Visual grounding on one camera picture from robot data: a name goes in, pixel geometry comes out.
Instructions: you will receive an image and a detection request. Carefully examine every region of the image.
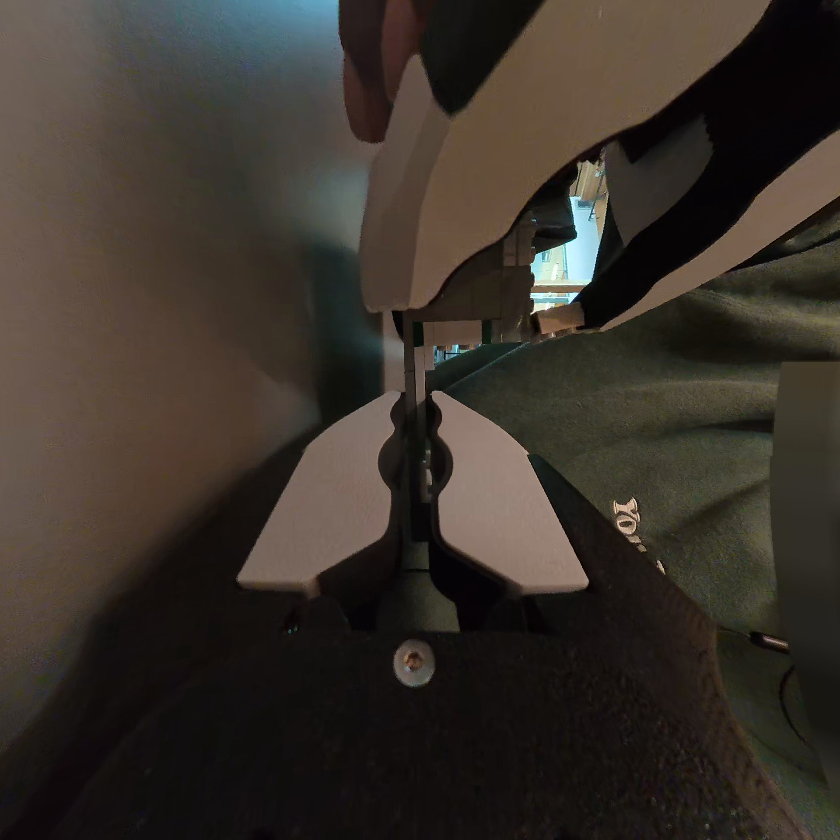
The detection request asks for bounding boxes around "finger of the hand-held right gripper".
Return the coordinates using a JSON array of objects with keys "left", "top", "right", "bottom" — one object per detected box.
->
[
  {"left": 360, "top": 0, "right": 775, "bottom": 314},
  {"left": 577, "top": 118, "right": 840, "bottom": 332}
]

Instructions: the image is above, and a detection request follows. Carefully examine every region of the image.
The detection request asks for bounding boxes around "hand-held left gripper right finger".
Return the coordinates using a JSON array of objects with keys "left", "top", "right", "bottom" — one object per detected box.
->
[{"left": 427, "top": 390, "right": 589, "bottom": 597}]

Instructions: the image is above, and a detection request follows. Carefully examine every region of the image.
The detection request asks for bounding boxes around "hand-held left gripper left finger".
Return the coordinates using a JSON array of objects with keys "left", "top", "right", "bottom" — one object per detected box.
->
[{"left": 236, "top": 390, "right": 403, "bottom": 598}]

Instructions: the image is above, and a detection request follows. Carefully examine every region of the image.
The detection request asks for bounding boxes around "grey toy brick model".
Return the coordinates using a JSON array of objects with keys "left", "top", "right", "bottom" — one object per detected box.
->
[{"left": 392, "top": 210, "right": 588, "bottom": 546}]

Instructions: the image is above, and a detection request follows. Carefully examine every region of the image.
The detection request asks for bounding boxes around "person's right hand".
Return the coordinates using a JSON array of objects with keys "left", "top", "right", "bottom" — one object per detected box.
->
[{"left": 340, "top": 0, "right": 421, "bottom": 144}]

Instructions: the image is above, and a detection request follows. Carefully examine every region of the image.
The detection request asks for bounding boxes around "person's green sweatshirt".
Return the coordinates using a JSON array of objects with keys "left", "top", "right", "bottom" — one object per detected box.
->
[{"left": 420, "top": 217, "right": 840, "bottom": 840}]

